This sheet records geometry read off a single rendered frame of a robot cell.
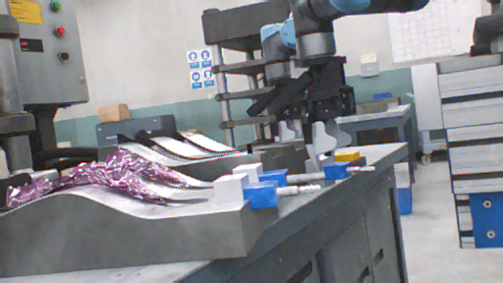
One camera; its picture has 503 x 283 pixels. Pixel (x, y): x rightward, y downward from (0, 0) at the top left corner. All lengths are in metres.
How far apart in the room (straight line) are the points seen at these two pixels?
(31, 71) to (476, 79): 1.28
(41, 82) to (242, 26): 3.61
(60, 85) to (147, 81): 6.92
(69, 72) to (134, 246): 1.18
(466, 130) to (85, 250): 0.51
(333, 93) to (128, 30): 8.00
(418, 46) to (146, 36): 4.25
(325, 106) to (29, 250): 0.56
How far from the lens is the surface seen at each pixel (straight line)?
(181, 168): 0.96
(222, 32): 5.18
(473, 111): 0.73
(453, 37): 7.44
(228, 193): 0.64
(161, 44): 8.51
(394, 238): 1.68
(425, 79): 0.73
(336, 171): 0.97
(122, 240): 0.63
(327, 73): 0.96
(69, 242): 0.66
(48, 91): 1.69
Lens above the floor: 0.96
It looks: 3 degrees down
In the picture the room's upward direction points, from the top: 8 degrees counter-clockwise
